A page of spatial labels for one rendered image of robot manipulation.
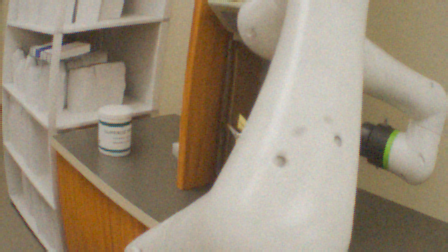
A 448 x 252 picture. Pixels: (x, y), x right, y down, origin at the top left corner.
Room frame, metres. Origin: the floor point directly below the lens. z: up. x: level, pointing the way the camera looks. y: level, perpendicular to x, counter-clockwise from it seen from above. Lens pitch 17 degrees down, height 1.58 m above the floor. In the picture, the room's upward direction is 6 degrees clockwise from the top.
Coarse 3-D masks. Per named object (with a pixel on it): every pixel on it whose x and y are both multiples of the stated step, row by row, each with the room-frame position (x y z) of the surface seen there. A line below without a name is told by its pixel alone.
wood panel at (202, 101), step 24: (216, 0) 1.49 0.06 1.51; (192, 24) 1.46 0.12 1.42; (216, 24) 1.49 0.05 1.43; (192, 48) 1.45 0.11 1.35; (216, 48) 1.50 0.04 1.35; (192, 72) 1.45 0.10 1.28; (216, 72) 1.51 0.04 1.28; (192, 96) 1.45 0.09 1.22; (216, 96) 1.51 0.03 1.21; (192, 120) 1.46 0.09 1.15; (216, 120) 1.52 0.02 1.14; (192, 144) 1.46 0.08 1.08; (216, 144) 1.53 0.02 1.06; (192, 168) 1.47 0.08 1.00
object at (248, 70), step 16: (240, 48) 1.38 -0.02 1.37; (240, 64) 1.37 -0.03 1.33; (256, 64) 1.26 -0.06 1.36; (240, 80) 1.36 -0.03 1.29; (256, 80) 1.25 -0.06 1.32; (240, 96) 1.35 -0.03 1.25; (256, 96) 1.24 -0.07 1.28; (240, 112) 1.33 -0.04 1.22; (224, 128) 1.44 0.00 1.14; (224, 144) 1.43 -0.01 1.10; (224, 160) 1.41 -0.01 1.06
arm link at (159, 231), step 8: (160, 224) 0.42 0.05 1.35; (168, 224) 0.40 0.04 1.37; (144, 232) 0.45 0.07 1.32; (152, 232) 0.41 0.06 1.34; (160, 232) 0.40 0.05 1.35; (136, 240) 0.43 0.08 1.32; (144, 240) 0.41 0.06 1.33; (152, 240) 0.40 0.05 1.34; (160, 240) 0.38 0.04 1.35; (128, 248) 0.43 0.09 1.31; (136, 248) 0.42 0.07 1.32; (144, 248) 0.40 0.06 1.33; (152, 248) 0.39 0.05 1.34; (160, 248) 0.38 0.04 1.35
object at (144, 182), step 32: (96, 128) 1.91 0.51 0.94; (160, 128) 2.01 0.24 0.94; (96, 160) 1.57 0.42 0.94; (128, 160) 1.62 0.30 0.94; (160, 160) 1.67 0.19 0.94; (128, 192) 1.36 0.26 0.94; (160, 192) 1.40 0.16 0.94; (192, 192) 1.44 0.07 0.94; (384, 224) 1.24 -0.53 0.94; (416, 224) 1.22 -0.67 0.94
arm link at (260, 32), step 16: (256, 0) 0.73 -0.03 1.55; (272, 0) 0.70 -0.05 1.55; (240, 16) 0.75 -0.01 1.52; (256, 16) 0.72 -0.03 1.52; (272, 16) 0.70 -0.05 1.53; (240, 32) 0.75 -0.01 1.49; (256, 32) 0.72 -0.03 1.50; (272, 32) 0.71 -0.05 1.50; (256, 48) 0.74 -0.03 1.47; (272, 48) 0.72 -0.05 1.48
